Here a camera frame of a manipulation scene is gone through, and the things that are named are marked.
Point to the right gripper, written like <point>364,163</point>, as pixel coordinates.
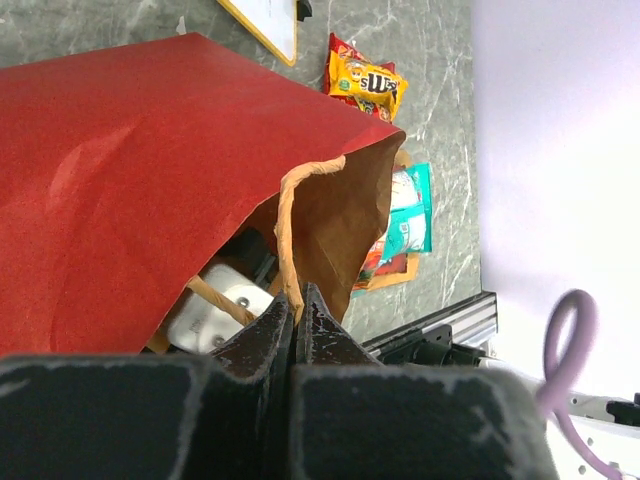
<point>250,255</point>

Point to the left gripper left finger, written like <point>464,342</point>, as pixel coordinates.
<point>261,349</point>

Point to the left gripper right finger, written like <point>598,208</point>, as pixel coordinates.
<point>322,342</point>

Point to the red Doritos bag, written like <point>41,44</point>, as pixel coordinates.
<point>377,273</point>

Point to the teal snack packet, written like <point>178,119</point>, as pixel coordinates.
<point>410,220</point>

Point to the red paper bag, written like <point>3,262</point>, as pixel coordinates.
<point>125,170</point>

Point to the yellow M&M's packet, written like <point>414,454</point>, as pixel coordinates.
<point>370,85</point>

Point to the red KitKat packet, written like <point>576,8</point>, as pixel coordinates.
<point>338,48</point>

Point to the gold crispy snack bag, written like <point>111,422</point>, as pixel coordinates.
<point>394,257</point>

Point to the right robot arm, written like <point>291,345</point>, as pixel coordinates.
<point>599,435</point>

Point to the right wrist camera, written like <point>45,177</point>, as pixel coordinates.
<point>198,327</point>

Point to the aluminium frame rail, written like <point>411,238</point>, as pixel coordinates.
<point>457,335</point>

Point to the small whiteboard yellow frame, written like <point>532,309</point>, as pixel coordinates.
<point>274,23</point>

